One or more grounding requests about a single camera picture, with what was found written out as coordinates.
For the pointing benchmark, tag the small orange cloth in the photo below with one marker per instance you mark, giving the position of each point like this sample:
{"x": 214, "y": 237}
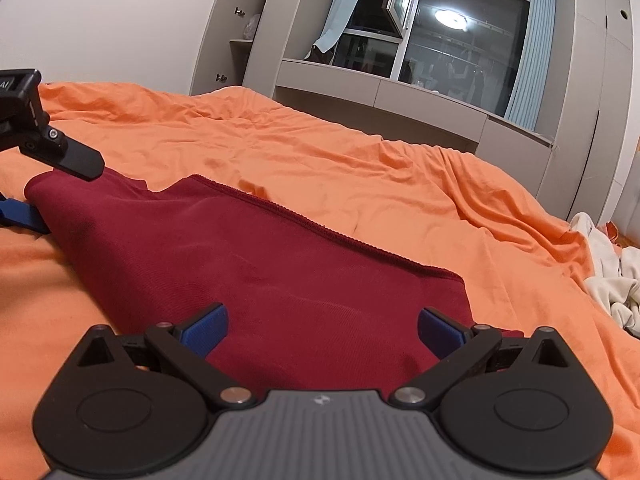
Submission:
{"x": 613, "y": 232}

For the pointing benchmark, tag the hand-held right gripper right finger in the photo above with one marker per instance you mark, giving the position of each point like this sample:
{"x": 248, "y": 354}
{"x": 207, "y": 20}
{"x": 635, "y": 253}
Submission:
{"x": 441, "y": 331}

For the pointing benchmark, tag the open grey wardrobe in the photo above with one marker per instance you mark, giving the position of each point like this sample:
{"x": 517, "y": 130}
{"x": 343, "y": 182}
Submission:
{"x": 267, "y": 45}

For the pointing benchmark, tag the closed grey wardrobe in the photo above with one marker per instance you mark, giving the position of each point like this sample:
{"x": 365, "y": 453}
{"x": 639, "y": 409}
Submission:
{"x": 585, "y": 85}

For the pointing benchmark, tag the light blue curtain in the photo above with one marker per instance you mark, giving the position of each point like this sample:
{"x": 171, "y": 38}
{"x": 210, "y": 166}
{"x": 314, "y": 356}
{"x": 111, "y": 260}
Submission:
{"x": 340, "y": 5}
{"x": 535, "y": 50}

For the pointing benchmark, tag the dark bag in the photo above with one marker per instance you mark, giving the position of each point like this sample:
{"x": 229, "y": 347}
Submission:
{"x": 319, "y": 55}

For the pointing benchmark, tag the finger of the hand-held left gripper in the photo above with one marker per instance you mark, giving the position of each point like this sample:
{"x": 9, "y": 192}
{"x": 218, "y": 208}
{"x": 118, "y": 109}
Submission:
{"x": 22, "y": 215}
{"x": 75, "y": 157}

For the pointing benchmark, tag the cream clothes pile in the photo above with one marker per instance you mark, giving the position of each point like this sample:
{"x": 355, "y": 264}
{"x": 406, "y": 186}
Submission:
{"x": 612, "y": 280}

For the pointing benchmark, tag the white plastic bag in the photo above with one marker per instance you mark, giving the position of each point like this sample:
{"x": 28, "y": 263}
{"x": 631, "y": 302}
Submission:
{"x": 251, "y": 26}

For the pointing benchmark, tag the large window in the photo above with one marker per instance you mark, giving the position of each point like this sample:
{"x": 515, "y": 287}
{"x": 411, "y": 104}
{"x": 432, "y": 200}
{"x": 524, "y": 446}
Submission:
{"x": 450, "y": 60}

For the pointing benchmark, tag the dark red sweater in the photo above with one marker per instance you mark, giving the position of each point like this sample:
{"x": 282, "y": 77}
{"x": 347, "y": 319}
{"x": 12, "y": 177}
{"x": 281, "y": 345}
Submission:
{"x": 250, "y": 270}

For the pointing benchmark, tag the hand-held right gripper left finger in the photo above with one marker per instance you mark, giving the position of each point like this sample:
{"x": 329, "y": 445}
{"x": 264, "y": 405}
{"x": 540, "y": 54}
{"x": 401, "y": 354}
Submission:
{"x": 207, "y": 327}

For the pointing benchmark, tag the grey window bench cabinet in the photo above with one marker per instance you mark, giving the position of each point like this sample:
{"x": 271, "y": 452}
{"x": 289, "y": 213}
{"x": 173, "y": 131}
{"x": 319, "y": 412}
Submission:
{"x": 400, "y": 95}

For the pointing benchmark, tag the orange blanket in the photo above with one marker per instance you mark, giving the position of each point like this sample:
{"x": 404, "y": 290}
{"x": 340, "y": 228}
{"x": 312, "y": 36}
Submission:
{"x": 400, "y": 200}

